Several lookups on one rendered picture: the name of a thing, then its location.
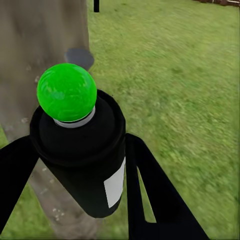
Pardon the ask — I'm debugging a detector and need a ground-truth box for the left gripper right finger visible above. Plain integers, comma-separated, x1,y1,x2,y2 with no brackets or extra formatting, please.
125,133,210,240

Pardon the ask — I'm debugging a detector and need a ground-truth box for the pesticide atomizer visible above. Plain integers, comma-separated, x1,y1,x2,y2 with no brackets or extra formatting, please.
29,46,127,219

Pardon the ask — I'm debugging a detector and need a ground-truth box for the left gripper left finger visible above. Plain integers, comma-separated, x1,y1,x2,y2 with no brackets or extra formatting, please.
0,135,40,235

